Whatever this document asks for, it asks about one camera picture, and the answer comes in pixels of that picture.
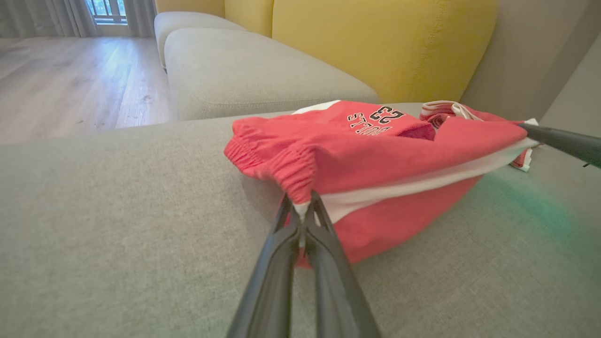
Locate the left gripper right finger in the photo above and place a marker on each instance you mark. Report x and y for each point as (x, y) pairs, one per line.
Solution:
(335, 291)

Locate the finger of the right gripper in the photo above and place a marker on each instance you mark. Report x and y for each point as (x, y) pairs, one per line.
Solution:
(573, 143)

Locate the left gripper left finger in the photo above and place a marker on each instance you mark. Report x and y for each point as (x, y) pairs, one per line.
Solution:
(272, 281)

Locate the red shorts with white trim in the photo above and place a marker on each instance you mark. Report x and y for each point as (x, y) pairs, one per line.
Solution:
(446, 112)

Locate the red shorts with number print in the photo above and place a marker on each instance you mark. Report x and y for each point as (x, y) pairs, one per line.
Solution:
(375, 159)

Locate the grey fabric sofa chaise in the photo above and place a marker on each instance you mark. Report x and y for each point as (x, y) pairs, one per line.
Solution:
(117, 234)

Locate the grey sofa seat cushion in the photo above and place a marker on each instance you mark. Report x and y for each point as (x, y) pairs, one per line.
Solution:
(258, 75)
(188, 28)

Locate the yellow sofa back cushion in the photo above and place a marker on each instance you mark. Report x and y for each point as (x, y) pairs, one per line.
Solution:
(188, 5)
(385, 47)
(249, 14)

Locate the balcony window door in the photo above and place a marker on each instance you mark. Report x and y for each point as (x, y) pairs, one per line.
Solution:
(108, 10)

